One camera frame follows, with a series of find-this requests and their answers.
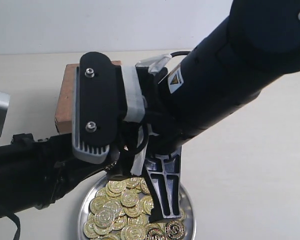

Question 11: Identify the black and grey wrist camera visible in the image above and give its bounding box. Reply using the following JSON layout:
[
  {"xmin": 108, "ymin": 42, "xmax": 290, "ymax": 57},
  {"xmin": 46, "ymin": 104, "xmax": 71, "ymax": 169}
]
[{"xmin": 72, "ymin": 51, "xmax": 138, "ymax": 164}]

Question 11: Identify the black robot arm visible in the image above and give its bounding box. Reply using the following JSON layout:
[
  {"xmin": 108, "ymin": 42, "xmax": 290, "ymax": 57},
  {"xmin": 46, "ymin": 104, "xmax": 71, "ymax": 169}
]
[{"xmin": 119, "ymin": 0, "xmax": 300, "ymax": 223}]

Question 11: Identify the gold coin bottom right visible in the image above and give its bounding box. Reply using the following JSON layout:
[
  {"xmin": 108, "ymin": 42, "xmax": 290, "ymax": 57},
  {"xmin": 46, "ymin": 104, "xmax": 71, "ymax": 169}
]
[{"xmin": 164, "ymin": 220, "xmax": 186, "ymax": 240}]

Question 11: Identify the gold coin left front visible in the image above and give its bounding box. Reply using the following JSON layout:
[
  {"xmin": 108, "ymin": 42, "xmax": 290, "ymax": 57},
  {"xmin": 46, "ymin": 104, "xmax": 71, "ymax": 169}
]
[{"xmin": 94, "ymin": 207, "xmax": 115, "ymax": 228}]

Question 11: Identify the cardboard box with slot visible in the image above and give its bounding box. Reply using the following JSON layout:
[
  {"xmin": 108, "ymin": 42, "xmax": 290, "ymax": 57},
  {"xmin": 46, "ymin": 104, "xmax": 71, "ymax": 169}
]
[{"xmin": 54, "ymin": 61, "xmax": 121, "ymax": 135}]

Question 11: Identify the gold coin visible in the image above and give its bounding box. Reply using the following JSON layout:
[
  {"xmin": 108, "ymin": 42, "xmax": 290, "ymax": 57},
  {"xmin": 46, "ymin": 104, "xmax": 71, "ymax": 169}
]
[
  {"xmin": 107, "ymin": 180, "xmax": 127, "ymax": 194},
  {"xmin": 94, "ymin": 207, "xmax": 115, "ymax": 228},
  {"xmin": 125, "ymin": 177, "xmax": 142, "ymax": 190},
  {"xmin": 164, "ymin": 220, "xmax": 186, "ymax": 240},
  {"xmin": 120, "ymin": 224, "xmax": 146, "ymax": 240},
  {"xmin": 120, "ymin": 189, "xmax": 139, "ymax": 208}
]

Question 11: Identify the gold coin top middle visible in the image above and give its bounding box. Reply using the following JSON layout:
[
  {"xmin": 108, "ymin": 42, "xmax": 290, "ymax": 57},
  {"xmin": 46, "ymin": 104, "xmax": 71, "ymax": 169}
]
[{"xmin": 125, "ymin": 177, "xmax": 142, "ymax": 190}]

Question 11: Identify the gold coin centre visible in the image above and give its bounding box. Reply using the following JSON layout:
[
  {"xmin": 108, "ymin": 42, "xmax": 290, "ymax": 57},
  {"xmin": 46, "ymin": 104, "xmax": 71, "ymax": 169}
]
[{"xmin": 120, "ymin": 189, "xmax": 139, "ymax": 208}]

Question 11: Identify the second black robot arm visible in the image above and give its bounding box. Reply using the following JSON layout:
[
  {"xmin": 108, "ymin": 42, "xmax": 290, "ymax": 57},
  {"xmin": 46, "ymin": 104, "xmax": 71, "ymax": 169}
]
[{"xmin": 0, "ymin": 67, "xmax": 182, "ymax": 226}]

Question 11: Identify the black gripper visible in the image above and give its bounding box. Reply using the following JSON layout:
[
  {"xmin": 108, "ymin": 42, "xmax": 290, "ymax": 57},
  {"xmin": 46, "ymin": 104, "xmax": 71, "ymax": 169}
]
[{"xmin": 112, "ymin": 66, "xmax": 182, "ymax": 223}]

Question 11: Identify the gold coin top left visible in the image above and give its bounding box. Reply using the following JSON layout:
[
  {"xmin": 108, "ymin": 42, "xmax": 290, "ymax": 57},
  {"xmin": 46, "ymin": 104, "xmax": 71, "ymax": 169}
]
[{"xmin": 107, "ymin": 180, "xmax": 127, "ymax": 194}]

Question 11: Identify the gold coin bottom middle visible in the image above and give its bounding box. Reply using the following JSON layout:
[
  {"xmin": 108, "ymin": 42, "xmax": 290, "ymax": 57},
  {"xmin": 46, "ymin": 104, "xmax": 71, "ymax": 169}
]
[{"xmin": 120, "ymin": 224, "xmax": 146, "ymax": 240}]

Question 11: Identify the round silver metal plate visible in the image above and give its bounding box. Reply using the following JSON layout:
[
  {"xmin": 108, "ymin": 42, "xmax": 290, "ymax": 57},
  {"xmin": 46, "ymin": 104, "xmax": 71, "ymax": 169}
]
[{"xmin": 76, "ymin": 171, "xmax": 196, "ymax": 240}]

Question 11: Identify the black camera cable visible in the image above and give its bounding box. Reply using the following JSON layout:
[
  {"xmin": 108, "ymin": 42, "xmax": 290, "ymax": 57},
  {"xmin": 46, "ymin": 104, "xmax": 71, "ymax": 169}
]
[{"xmin": 122, "ymin": 122, "xmax": 151, "ymax": 157}]

